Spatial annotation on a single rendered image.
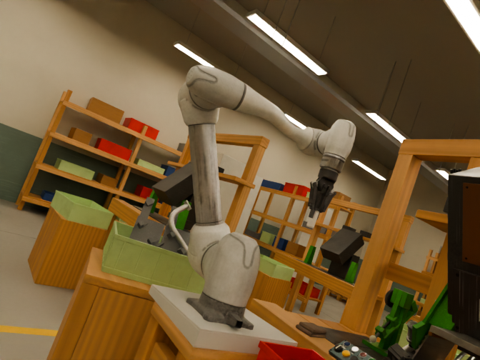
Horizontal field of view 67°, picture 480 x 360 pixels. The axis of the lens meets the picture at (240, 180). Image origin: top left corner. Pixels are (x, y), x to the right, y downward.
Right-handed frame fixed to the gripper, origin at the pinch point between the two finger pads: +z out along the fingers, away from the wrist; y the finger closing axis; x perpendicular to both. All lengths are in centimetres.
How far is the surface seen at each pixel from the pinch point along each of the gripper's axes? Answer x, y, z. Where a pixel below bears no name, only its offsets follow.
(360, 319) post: -16, -67, 37
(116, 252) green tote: -53, 53, 43
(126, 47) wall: -660, 20, -224
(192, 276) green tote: -47, 17, 43
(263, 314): -14.4, -4.9, 44.3
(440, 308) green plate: 40, -29, 14
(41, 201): -591, 58, 108
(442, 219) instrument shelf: 17, -54, -20
